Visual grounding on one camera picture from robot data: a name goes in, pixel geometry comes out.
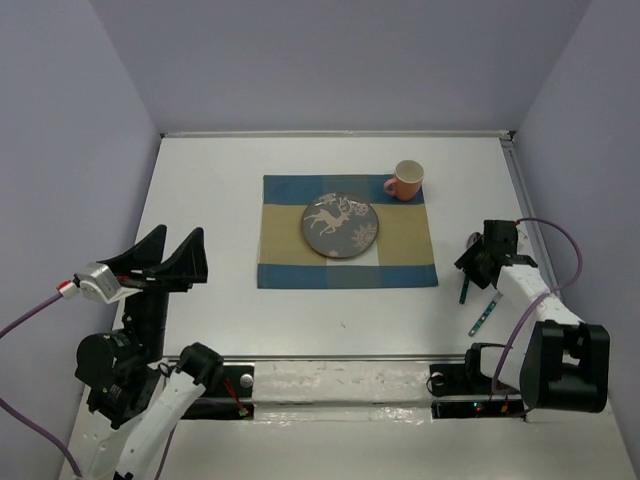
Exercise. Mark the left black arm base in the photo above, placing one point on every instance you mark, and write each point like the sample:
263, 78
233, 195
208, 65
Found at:
230, 399

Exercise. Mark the teal handled metal fork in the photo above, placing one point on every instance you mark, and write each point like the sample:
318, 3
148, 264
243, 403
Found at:
485, 314

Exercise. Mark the teal handled metal spoon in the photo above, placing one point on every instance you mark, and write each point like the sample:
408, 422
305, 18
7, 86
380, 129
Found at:
473, 238

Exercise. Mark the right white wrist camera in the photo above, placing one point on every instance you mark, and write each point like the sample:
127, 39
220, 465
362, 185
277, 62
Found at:
522, 237

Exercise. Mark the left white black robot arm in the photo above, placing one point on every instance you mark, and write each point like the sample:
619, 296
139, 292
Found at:
129, 416

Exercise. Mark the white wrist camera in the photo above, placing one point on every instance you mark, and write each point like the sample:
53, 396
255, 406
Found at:
522, 237
98, 283

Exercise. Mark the pink ceramic mug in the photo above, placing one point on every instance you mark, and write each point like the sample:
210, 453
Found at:
406, 181

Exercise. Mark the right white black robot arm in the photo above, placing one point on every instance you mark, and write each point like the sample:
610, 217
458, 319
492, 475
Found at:
552, 358

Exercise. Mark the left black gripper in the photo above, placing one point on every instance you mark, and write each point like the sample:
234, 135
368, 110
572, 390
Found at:
187, 263

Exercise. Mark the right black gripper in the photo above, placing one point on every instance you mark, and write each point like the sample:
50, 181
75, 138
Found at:
466, 262

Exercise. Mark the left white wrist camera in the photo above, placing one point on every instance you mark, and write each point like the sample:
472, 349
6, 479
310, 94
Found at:
98, 283

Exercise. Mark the grey reindeer plate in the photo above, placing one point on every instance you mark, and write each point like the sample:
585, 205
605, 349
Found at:
339, 226

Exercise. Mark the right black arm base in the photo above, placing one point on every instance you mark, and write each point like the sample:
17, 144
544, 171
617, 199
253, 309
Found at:
455, 396

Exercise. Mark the blue yellow checked placemat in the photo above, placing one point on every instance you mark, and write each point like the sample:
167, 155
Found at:
401, 257

